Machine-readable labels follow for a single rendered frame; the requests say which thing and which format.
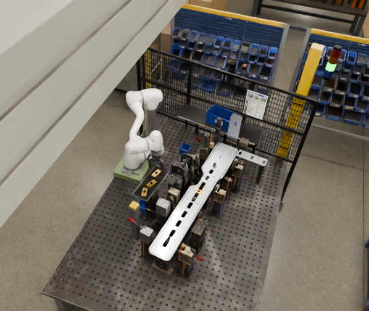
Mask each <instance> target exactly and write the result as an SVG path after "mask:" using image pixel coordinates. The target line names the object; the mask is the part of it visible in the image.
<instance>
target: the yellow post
mask: <svg viewBox="0 0 369 311"><path fill-rule="evenodd" d="M324 47H325V46H324V45H321V44H317V43H312V45H311V47H310V51H309V54H308V56H307V60H306V63H305V66H304V69H303V72H302V76H301V79H300V82H299V85H298V87H297V91H296V94H300V95H303V96H306V97H307V96H308V93H309V90H310V87H311V84H312V82H313V78H314V76H315V72H316V70H317V67H318V64H319V61H320V58H321V55H322V53H323V50H324ZM295 99H296V101H295ZM294 101H295V103H294ZM297 101H300V102H297ZM305 101H306V100H304V99H300V98H298V97H294V100H293V103H292V104H294V105H297V106H294V105H292V107H291V110H290V113H292V114H289V116H288V117H290V119H289V118H288V120H287V122H286V126H287V125H288V126H290V127H291V128H295V129H296V127H297V124H298V121H299V119H300V117H298V116H301V113H300V112H302V110H303V108H302V109H301V107H304V104H303V103H302V102H304V103H305ZM299 105H300V106H299ZM302 105H303V106H302ZM298 106H299V107H300V108H299V107H298ZM298 108H299V110H298ZM292 109H293V110H292ZM295 109H296V110H298V111H299V112H297V111H296V110H295ZM294 110H295V111H294ZM291 111H292V112H291ZM293 114H294V116H293ZM296 114H297V115H298V116H295V115H296ZM290 115H291V116H290ZM292 116H293V118H292ZM295 117H296V119H295ZM291 118H292V119H295V121H294V120H292V119H291ZM297 119H298V121H296V120H297ZM291 120H292V121H291ZM288 121H289V122H291V125H290V123H288ZM296 122H297V124H296ZM292 123H294V124H296V125H293V124H292ZM288 126H287V127H288ZM295 126H296V127H295ZM287 131H288V130H287ZM287 131H285V130H284V132H285V133H284V132H283V135H282V138H285V139H286V140H285V139H283V141H282V139H281V142H283V143H281V142H280V146H281V147H280V146H279V148H278V151H279V152H278V151H277V152H278V153H276V154H277V155H279V156H283V157H285V158H286V156H285V155H287V153H288V151H289V149H288V148H289V147H290V145H291V142H290V141H288V140H291V141H292V139H293V138H291V137H289V136H292V137H293V136H294V133H293V132H292V133H293V134H292V133H290V132H287ZM284 134H285V135H284ZM289 134H290V135H289ZM286 135H288V136H286ZM283 136H284V137H283ZM288 138H289V139H288ZM287 139H288V140H287ZM289 142H290V143H289ZM285 143H287V144H285ZM288 144H290V145H288ZM282 146H284V147H282ZM288 146H289V147H288ZM285 147H286V148H285ZM282 148H283V149H282ZM279 149H280V150H279ZM284 149H285V150H284ZM281 150H283V151H281ZM284 151H287V152H284ZM279 153H280V154H281V155H280V154H279ZM282 154H284V155H282Z"/></svg>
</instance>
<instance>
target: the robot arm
mask: <svg viewBox="0 0 369 311"><path fill-rule="evenodd" d="M162 100H163V94H162V92H161V90H159V89H155V88H151V89H144V90H141V91H129V92H127V93H126V103H127V104H128V106H129V108H130V109H131V110H132V111H133V112H134V113H135V114H136V120H135V122H134V124H133V126H132V128H131V130H130V140H129V142H128V143H126V145H125V152H124V166H123V168H122V170H121V172H122V173H128V176H131V174H135V175H139V172H140V169H141V166H142V164H143V162H145V161H148V164H149V168H150V167H152V160H154V161H156V162H157V163H158V164H159V166H160V167H161V176H162V175H163V174H164V172H165V171H166V169H167V168H166V166H165V164H164V160H161V159H160V157H161V156H162V155H163V153H164V146H163V137H162V135H161V133H160V132H159V131H157V130H156V108H157V106H158V104H159V103H160V102H161V101H162ZM142 106H143V107H144V110H145V129H146V138H141V137H140V136H137V135H136V134H137V132H138V130H139V128H140V126H141V124H142V122H143V120H144V112H143V108H142Z"/></svg>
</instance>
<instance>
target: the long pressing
mask: <svg viewBox="0 0 369 311"><path fill-rule="evenodd" d="M237 153H238V149H236V148H235V147H232V146H229V145H227V144H223V143H220V142H219V143H217V144H216V145H215V147H214V148H213V150H212V152H211V153H210V154H209V156H208V158H207V159H206V160H205V162H204V163H203V165H202V167H201V170H202V173H203V177H202V178H201V180H200V181H199V182H198V184H197V185H193V186H190V187H189V188H188V190H187V191H186V192H185V194H184V196H183V197H182V198H181V200H180V202H179V203H178V205H177V206H176V207H175V209H174V211H173V212H172V214H171V215H170V216H169V218H168V220H167V221H166V222H165V224H164V226H163V227H162V229H161V230H160V232H159V234H158V235H157V236H156V238H155V240H154V241H153V242H152V244H151V245H150V247H149V253H150V254H152V255H154V256H156V257H158V258H160V259H162V260H164V261H169V260H170V259H171V258H172V257H173V255H174V253H175V251H176V250H177V248H178V246H179V245H180V243H181V242H182V240H183V238H184V236H185V235H186V233H187V232H188V230H189V228H190V226H191V225H192V223H193V221H194V220H195V218H196V217H197V215H198V213H199V211H200V210H201V208H202V206H203V205H204V203H205V201H206V200H207V198H208V196H209V195H210V193H211V192H212V190H213V188H214V186H215V185H216V183H217V181H218V180H220V179H222V178H223V177H224V175H225V173H226V172H227V170H228V169H229V167H230V165H231V163H232V161H233V160H234V158H235V157H236V154H237ZM221 155H222V156H221ZM219 157H220V158H219ZM214 162H216V163H217V166H216V167H215V168H214V167H213V164H214ZM210 170H213V173H212V174H210V173H209V172H210ZM206 176H209V177H210V178H209V179H208V180H205V178H206ZM203 182H205V185H204V187H203V189H202V190H201V191H203V192H204V193H203V194H199V195H198V197H197V198H196V200H195V201H194V202H193V201H191V200H192V198H193V197H194V195H195V194H196V192H194V189H195V188H197V189H199V187H200V186H201V184H202V183H203ZM190 202H192V203H193V205H192V206H191V208H190V209H187V206H188V204H189V203H190ZM197 203H198V204H197ZM184 211H187V212H188V213H187V214H186V216H185V217H184V218H182V217H181V216H182V214H183V212H184ZM178 220H181V224H180V225H179V227H176V226H175V225H176V223H177V222H178ZM172 230H176V231H175V234H174V235H173V236H172V237H171V238H170V239H167V238H168V236H169V234H170V233H171V231H172ZM166 239H167V240H169V243H168V244H167V246H166V247H163V246H162V245H163V244H164V242H165V241H166ZM174 240H175V241H174Z"/></svg>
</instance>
